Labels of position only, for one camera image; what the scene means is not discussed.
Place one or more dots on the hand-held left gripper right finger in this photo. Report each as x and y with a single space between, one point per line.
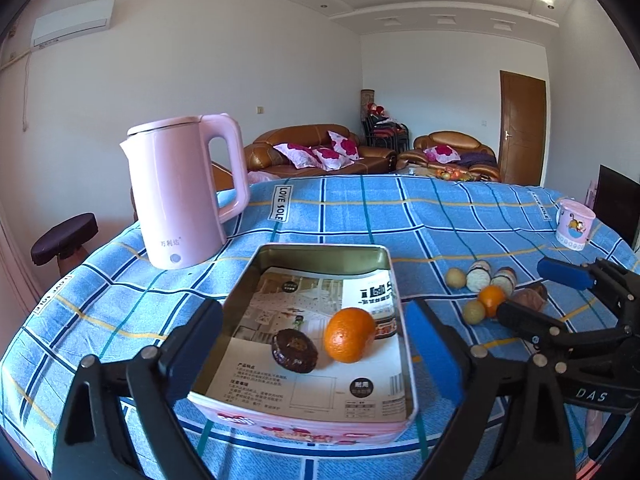
435 355

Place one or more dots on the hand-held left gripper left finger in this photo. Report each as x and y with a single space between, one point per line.
200 340

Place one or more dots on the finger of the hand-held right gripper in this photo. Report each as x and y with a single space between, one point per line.
565 272
525 317

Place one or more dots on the small orange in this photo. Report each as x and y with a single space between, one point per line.
491 299

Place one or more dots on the small yellowish round fruit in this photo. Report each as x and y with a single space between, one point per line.
456 279
473 313

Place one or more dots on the pink metal tin box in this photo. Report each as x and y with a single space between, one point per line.
280 432

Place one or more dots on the white striped cylinder piece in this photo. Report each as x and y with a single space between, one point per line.
479 277
504 280

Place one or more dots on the pink cartoon cup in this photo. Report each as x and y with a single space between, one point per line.
575 230

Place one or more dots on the black television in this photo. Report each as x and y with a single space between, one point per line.
615 205

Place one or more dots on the large orange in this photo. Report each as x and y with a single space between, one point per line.
350 335

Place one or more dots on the dark chocolate round cake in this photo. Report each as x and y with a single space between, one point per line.
295 352

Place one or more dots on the printed paper leaflet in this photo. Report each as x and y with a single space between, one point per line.
300 390

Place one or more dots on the purple blanket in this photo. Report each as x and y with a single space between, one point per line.
477 160

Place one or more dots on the pink electric kettle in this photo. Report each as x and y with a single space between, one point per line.
170 200

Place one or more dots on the cluttered coffee table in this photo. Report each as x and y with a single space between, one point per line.
450 174

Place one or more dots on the brown wooden door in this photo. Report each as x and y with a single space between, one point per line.
522 125

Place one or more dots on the blue plaid tablecloth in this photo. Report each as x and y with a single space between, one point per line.
350 220

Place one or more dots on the white red floral cushion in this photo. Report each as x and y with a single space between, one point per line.
295 155
330 157
442 154
345 145

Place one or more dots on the dark round stool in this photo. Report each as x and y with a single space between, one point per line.
62 235

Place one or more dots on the pink cloth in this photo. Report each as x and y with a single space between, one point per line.
260 176

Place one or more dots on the brown leather armchair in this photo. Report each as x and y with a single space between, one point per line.
450 140

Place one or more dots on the stack of dark chairs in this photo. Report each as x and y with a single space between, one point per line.
385 132

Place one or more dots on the brown leather sofa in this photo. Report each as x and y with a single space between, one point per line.
300 135

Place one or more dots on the red flowers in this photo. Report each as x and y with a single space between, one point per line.
377 108

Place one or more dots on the ceiling lamp panel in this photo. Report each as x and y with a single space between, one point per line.
445 20
501 24

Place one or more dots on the tall patterned floor vase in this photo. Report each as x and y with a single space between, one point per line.
367 102

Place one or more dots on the white air conditioner pipe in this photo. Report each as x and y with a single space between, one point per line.
25 90

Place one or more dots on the white air conditioner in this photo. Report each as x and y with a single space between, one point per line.
70 22

